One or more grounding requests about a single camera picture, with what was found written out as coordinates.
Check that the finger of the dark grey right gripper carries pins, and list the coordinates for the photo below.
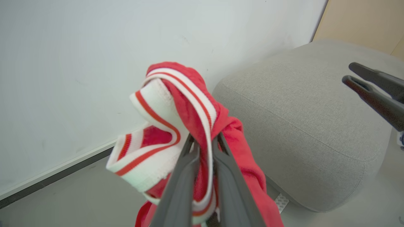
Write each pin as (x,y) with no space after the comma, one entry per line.
(375,101)
(378,77)

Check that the light grey fabric sofa seat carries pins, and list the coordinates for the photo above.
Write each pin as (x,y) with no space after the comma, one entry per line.
(303,126)

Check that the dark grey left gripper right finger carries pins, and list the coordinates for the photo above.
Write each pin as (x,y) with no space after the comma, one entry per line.
(235,195)

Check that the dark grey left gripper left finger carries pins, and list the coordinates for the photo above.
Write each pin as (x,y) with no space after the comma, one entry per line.
(178,195)

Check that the white patterned sticker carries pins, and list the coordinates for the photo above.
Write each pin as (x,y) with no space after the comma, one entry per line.
(281,202)

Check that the grey white baseboard strip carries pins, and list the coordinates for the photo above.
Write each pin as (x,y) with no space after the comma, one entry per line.
(53,175)

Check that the red white striped garment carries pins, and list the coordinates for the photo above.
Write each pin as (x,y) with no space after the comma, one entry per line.
(167,107)

